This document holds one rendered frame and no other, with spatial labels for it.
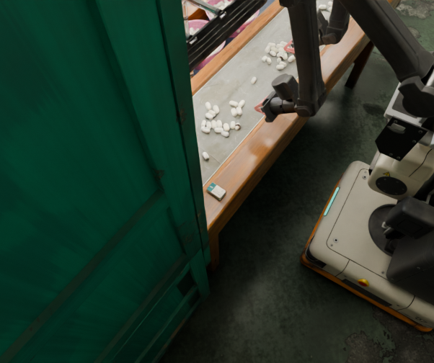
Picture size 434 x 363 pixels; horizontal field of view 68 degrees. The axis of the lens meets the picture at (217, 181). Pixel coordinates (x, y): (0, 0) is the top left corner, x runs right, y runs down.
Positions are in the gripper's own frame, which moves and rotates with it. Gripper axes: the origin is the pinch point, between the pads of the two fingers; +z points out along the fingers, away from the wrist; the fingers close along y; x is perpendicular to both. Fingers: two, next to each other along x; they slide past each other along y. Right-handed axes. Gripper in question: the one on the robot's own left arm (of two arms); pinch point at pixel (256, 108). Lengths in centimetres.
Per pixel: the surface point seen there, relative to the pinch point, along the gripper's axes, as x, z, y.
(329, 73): 14.1, -2.0, -42.1
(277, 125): 12.1, 0.3, -5.0
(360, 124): 85, 33, -96
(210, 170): 7.6, 9.4, 25.2
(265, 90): 4.4, 13.1, -19.8
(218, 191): 9.9, -0.3, 32.2
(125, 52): -44, -58, 57
